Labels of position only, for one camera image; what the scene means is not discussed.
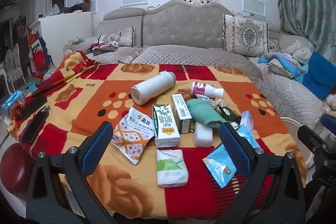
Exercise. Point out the blue wipes pack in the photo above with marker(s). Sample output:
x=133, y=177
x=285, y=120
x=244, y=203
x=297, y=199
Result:
x=13, y=102

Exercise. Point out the beige tufted sofa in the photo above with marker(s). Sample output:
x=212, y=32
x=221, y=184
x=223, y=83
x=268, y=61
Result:
x=183, y=22

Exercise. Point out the white cabinet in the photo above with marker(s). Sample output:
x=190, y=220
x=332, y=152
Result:
x=65, y=29

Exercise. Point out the blue foil packet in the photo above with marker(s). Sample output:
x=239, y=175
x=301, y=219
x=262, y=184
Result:
x=219, y=169

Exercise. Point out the white thermos bottle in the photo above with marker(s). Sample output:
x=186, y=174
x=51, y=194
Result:
x=153, y=87

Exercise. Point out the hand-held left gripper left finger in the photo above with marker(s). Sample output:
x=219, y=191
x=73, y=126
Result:
x=97, y=145

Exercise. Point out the large embroidered cushion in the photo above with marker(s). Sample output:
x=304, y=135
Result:
x=246, y=35

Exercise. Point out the blue cushion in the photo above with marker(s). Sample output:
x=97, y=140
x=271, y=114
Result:
x=320, y=74

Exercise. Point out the white green paper box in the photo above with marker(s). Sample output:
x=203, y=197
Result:
x=181, y=111

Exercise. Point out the orange red printed blanket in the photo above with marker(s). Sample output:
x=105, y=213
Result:
x=86, y=108

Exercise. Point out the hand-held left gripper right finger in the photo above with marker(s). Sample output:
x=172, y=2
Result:
x=236, y=150

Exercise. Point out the dark clothes heap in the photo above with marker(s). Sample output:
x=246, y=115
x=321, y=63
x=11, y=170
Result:
x=105, y=49

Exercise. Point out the teal patterned curtain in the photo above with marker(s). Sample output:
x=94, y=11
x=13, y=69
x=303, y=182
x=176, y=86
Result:
x=307, y=3

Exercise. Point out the white bottle pink label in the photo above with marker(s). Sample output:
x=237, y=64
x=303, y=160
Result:
x=207, y=90

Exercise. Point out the red printed bag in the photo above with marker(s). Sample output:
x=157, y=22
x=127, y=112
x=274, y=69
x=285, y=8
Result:
x=38, y=52

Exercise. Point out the white dining chair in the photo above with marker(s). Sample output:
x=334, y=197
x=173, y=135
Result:
x=14, y=66

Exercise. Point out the orange white snack packet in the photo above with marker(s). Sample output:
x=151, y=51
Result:
x=131, y=140

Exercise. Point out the green white milk carton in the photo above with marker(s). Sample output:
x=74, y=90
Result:
x=165, y=129

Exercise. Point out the crumpled brown paper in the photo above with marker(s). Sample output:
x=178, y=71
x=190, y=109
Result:
x=217, y=103

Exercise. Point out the pile of clothes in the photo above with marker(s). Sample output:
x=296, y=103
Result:
x=283, y=61

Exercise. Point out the white green tissue pack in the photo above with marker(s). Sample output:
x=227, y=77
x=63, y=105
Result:
x=172, y=169

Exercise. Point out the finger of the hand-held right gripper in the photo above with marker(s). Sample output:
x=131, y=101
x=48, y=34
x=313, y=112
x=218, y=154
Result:
x=329, y=121
x=312, y=138

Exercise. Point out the red round stool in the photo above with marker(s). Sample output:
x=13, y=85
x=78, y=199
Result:
x=14, y=171

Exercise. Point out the green cloth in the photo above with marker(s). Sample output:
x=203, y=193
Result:
x=204, y=111

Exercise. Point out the blue white small box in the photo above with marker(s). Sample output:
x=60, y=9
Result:
x=248, y=127

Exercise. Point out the small embroidered cushion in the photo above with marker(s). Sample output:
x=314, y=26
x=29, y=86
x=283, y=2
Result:
x=126, y=36

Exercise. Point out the dark green packet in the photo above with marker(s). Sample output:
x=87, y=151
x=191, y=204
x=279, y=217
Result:
x=231, y=115

